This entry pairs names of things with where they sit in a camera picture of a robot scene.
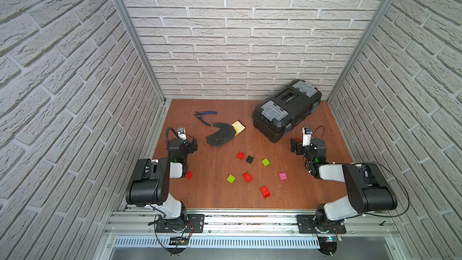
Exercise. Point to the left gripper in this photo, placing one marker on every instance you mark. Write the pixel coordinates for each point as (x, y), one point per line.
(189, 145)

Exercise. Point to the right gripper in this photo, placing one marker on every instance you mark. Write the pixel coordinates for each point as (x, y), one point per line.
(300, 147)

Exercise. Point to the green lego brick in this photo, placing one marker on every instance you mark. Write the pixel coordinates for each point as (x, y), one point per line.
(265, 162)
(231, 179)

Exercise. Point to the black lego brick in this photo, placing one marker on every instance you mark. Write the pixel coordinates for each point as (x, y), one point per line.
(249, 159)

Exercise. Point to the small red lego brick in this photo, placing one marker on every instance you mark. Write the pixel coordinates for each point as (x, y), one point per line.
(240, 155)

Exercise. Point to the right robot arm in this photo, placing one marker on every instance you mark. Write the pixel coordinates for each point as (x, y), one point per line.
(367, 190)

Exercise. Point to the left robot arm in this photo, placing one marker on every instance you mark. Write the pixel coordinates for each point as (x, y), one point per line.
(149, 186)

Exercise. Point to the pink lego brick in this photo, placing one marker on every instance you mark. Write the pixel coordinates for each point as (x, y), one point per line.
(283, 176)

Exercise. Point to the red lego brick front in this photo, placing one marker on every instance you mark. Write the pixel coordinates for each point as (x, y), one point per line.
(265, 192)

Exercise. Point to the black plastic toolbox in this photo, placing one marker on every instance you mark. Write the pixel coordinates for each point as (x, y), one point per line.
(281, 113)

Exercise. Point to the black work glove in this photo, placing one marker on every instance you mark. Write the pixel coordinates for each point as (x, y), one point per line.
(226, 133)

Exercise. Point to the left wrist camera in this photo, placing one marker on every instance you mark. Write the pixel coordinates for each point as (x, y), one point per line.
(181, 133)

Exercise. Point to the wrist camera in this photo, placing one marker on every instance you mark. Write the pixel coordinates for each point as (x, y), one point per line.
(181, 133)
(307, 136)

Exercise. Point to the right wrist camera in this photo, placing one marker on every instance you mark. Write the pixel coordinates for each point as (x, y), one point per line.
(307, 136)

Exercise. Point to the blue handled pliers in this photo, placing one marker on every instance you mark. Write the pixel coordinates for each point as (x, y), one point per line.
(201, 114)

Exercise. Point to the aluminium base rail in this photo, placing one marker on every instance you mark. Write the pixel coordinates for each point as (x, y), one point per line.
(242, 228)

